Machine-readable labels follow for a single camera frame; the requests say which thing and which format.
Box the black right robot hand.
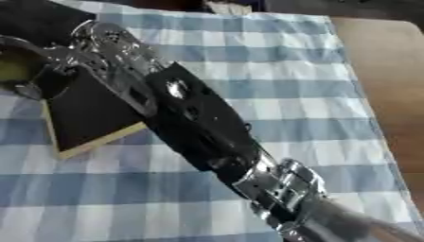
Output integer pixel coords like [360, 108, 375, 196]
[0, 35, 81, 102]

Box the yellow-green round toy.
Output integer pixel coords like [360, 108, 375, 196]
[0, 51, 33, 83]

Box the white crumpled object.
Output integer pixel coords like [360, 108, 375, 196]
[203, 0, 254, 15]

